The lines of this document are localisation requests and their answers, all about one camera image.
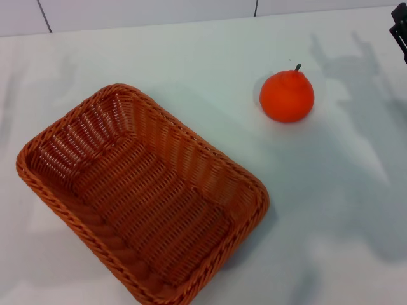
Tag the orange toy tangerine with stem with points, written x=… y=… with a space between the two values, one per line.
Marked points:
x=286 y=95

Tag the orange-brown woven wicker basket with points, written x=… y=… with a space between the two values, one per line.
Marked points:
x=143 y=203

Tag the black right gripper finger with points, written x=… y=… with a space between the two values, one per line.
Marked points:
x=401 y=28

